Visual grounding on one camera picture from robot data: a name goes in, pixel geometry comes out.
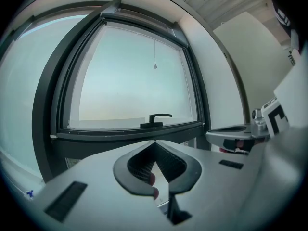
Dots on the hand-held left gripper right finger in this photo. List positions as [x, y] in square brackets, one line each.
[216, 177]

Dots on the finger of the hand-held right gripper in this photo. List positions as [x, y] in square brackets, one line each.
[214, 136]

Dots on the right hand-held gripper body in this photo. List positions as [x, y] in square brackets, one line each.
[275, 119]

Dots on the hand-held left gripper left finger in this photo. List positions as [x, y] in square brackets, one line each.
[96, 177]

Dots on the person's right hand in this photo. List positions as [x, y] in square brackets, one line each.
[239, 144]

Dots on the person's left hand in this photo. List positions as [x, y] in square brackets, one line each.
[154, 179]

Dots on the white partition panel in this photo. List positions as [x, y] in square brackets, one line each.
[252, 68]

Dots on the white spray bottle blue trigger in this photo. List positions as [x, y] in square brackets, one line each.
[30, 194]

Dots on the dark grey sliding door frame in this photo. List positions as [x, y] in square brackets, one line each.
[45, 97]

